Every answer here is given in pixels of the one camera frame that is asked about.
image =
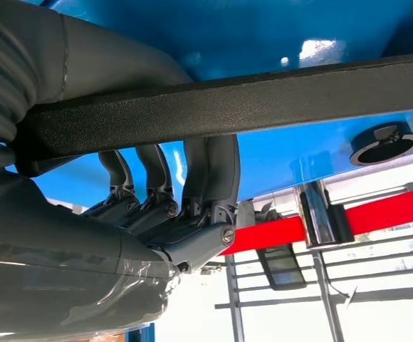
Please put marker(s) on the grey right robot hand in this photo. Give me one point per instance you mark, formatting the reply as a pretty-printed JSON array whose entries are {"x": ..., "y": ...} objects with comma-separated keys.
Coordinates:
[{"x": 50, "y": 264}]

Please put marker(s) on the blue metal shelf rack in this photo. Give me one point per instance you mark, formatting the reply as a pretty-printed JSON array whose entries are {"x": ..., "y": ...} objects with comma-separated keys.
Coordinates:
[{"x": 228, "y": 28}]

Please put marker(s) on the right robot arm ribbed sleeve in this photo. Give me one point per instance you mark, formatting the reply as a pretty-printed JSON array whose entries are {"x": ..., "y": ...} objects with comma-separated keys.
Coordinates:
[{"x": 7, "y": 71}]

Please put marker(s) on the red barrier belt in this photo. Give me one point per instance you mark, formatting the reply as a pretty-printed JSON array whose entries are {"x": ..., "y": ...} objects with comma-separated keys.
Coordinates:
[
  {"x": 388, "y": 210},
  {"x": 263, "y": 236}
]

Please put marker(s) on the dark framed panel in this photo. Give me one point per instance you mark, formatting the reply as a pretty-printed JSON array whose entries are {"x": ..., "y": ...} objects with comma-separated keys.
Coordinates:
[{"x": 281, "y": 271}]

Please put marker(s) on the black round cap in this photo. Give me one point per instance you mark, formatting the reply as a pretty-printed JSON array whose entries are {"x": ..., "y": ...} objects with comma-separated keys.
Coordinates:
[{"x": 361, "y": 141}]

